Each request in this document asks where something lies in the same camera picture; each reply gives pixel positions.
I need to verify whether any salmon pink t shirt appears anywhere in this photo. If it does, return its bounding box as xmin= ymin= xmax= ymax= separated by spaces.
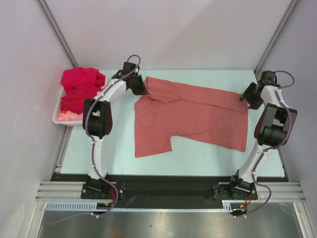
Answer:
xmin=134 ymin=77 xmax=248 ymax=158

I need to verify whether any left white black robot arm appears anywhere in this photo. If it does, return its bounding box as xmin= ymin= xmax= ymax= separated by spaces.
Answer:
xmin=83 ymin=61 xmax=148 ymax=198

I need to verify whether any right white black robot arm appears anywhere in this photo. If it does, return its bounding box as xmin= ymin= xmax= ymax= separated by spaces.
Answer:
xmin=228 ymin=70 xmax=298 ymax=200

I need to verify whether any crimson red t shirt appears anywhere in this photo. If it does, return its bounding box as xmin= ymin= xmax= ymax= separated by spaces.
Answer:
xmin=60 ymin=67 xmax=106 ymax=114

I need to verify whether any light pink t shirt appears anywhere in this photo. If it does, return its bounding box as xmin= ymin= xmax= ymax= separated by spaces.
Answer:
xmin=54 ymin=84 xmax=107 ymax=121

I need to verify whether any white plastic laundry basket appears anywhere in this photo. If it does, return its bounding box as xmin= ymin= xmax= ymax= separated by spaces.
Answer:
xmin=51 ymin=71 xmax=109 ymax=127

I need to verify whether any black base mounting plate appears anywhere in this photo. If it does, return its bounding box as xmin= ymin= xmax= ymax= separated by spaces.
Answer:
xmin=50 ymin=173 xmax=288 ymax=210

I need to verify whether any right aluminium corner post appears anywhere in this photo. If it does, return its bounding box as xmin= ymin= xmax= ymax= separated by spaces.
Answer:
xmin=254 ymin=0 xmax=300 ymax=77

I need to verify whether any aluminium corner post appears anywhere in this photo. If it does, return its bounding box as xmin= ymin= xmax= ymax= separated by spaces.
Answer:
xmin=254 ymin=0 xmax=300 ymax=77
xmin=36 ymin=0 xmax=79 ymax=67

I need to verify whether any left aluminium corner post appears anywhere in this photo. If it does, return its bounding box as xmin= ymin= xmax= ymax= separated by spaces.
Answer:
xmin=36 ymin=0 xmax=79 ymax=67

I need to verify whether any aluminium front rail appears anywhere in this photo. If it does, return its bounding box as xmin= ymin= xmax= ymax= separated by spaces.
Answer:
xmin=35 ymin=181 xmax=306 ymax=203

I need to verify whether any white slotted cable duct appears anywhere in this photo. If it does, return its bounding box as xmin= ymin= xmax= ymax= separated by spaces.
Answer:
xmin=46 ymin=201 xmax=247 ymax=213

